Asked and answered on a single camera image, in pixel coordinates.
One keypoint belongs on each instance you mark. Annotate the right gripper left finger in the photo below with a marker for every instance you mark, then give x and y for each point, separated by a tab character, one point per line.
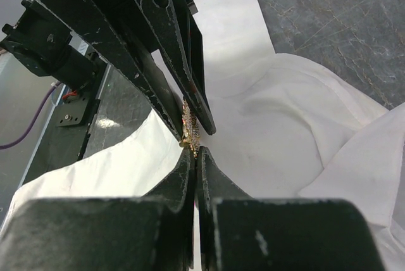
152	232

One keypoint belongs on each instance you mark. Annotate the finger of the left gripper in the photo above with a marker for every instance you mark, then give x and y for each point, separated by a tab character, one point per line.
119	32
180	43

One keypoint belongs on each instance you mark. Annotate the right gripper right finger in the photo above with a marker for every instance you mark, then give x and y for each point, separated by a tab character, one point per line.
238	232

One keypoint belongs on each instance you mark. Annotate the flower brooch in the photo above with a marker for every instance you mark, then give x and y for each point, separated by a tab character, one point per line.
190	130

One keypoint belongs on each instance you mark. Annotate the white button shirt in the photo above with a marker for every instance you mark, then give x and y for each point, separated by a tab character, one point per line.
286	127

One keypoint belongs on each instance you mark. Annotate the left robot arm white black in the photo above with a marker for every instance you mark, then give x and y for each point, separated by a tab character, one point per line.
40	40

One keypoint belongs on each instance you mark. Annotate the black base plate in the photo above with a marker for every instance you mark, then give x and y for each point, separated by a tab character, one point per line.
66	136

